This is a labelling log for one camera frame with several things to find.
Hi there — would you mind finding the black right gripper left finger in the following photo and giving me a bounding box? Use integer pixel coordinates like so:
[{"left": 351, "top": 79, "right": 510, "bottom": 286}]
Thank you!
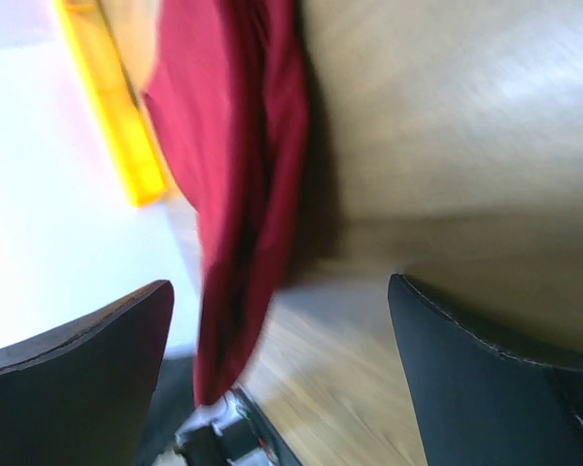
[{"left": 0, "top": 281, "right": 174, "bottom": 465}]

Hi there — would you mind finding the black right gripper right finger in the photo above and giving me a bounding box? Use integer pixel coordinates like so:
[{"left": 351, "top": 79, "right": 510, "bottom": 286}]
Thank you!
[{"left": 388, "top": 274, "right": 583, "bottom": 465}]

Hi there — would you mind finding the dark red t-shirt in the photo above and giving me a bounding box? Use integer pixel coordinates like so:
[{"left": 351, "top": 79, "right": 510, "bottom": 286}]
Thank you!
[{"left": 144, "top": 1, "right": 309, "bottom": 406}]

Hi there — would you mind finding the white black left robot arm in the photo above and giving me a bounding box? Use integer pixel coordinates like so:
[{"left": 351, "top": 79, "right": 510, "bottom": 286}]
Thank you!
[{"left": 133, "top": 354, "right": 300, "bottom": 465}]

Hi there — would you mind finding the yellow plastic bin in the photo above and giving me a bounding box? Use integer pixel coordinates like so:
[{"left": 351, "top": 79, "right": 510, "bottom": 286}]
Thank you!
[{"left": 51, "top": 1, "right": 168, "bottom": 208}]

